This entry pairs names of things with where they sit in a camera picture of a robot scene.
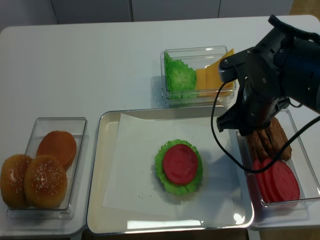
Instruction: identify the orange bun bottom half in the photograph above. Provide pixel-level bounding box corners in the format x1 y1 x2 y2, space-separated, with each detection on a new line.
36 130 77 170

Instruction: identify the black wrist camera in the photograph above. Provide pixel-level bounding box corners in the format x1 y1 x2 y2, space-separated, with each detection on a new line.
218 48 252 83

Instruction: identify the clear patty tomato container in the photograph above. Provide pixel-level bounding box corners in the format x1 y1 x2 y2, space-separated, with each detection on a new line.
235 109 320 211

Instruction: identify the clear lettuce cheese container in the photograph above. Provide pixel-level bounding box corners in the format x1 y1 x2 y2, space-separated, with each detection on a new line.
160 45 237 107

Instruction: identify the green lettuce leaf in container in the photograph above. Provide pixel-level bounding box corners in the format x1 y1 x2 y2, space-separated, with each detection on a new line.
164 52 198 100

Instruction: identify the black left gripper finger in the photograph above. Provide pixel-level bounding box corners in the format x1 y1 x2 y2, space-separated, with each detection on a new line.
216 106 238 133

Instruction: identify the large yellow cheese slice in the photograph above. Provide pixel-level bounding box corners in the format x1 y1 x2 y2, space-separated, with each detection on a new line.
205 48 234 89

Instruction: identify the sesame bun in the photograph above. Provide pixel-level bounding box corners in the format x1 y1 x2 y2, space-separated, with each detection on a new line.
23 155 68 209
0 154 33 209

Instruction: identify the clear plastic bun container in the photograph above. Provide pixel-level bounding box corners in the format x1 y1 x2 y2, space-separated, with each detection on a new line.
7 117 87 220

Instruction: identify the white parchment paper sheet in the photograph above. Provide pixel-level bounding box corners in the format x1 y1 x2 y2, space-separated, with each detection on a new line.
102 114 250 226

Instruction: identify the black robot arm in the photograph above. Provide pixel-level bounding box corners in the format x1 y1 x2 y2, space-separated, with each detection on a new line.
216 15 320 136

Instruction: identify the white metal tray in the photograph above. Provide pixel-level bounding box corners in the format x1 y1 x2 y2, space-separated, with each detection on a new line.
86 106 255 235

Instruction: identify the green lettuce leaf on tray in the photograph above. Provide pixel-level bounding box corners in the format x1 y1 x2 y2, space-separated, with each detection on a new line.
154 139 203 196

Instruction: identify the right sesame bun top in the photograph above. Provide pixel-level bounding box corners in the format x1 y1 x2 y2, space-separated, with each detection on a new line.
23 155 68 209

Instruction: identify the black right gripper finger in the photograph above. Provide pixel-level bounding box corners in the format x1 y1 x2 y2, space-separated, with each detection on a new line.
273 96 291 117

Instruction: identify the left sesame bun top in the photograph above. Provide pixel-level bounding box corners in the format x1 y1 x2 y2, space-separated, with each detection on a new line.
0 154 33 209

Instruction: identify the black camera cable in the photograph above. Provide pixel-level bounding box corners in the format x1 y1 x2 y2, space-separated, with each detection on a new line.
210 76 320 174

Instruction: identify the red tomato slice on tray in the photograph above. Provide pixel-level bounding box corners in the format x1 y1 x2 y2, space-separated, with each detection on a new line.
162 144 199 185

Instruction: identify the small yellow cheese slice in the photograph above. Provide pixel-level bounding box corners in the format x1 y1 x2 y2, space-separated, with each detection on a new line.
195 68 207 90

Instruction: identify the middle red tomato slice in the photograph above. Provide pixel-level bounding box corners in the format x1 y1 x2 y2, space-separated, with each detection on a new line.
263 167 281 203

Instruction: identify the left red tomato slice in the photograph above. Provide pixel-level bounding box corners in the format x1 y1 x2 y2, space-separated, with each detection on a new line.
253 159 270 203

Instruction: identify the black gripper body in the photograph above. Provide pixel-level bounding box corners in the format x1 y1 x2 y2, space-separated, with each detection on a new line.
233 28 295 136

